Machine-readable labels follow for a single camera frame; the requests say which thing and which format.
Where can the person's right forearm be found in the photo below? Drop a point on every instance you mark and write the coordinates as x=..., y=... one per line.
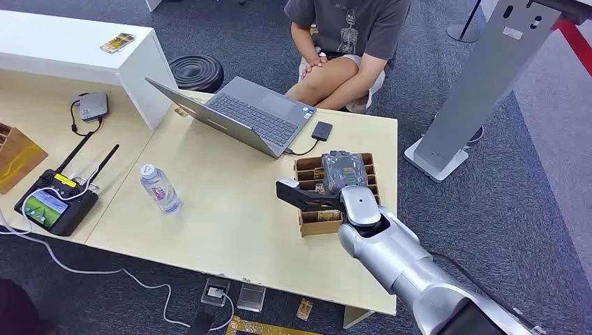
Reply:
x=303, y=41

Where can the grey dock box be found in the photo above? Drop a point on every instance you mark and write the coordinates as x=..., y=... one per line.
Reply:
x=93, y=106

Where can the grey metal kiosk stand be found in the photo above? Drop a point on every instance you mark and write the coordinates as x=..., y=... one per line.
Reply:
x=485, y=83

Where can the yellow floor tape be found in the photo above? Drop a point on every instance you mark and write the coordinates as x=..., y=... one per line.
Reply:
x=259, y=328

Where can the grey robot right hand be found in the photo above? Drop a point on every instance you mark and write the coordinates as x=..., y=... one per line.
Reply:
x=344, y=168

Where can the silver floor socket box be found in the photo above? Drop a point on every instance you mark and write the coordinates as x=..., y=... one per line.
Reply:
x=213, y=291

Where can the gold patterned card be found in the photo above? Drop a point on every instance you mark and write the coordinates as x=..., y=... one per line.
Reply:
x=329, y=216

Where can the white power plug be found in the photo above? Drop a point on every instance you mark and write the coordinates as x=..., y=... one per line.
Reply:
x=215, y=292

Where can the grey laptop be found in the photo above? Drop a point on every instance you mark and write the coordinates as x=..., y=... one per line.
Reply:
x=259, y=113

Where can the white desk shelf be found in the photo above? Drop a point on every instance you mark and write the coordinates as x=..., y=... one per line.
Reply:
x=69, y=51

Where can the brown wooden box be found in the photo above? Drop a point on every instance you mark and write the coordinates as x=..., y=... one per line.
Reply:
x=18, y=159

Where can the black round stool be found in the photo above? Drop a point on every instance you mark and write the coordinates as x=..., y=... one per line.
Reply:
x=196, y=71

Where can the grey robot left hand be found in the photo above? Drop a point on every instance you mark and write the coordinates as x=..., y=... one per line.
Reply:
x=201, y=326

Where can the colourful printed card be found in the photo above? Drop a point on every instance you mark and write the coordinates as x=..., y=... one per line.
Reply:
x=118, y=42

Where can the black external drive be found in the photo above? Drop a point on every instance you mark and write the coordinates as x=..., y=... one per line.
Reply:
x=322, y=131

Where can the black pole with round base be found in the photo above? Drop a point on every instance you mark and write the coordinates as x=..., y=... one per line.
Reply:
x=465, y=31

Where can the red barrier strip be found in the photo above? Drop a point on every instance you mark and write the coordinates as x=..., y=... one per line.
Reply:
x=578, y=44

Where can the black remote controller with screen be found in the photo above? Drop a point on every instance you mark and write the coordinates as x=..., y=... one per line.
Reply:
x=58, y=208

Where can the person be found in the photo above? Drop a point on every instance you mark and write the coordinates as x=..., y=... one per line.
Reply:
x=351, y=27

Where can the clear plastic water bottle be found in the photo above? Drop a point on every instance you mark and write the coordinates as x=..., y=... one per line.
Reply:
x=159, y=189

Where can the person's right hand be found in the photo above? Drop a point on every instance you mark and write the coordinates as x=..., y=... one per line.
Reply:
x=316, y=64

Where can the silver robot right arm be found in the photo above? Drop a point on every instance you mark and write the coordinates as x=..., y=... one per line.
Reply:
x=407, y=268

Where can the wooden slotted card holder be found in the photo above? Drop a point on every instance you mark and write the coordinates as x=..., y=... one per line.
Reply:
x=319, y=226

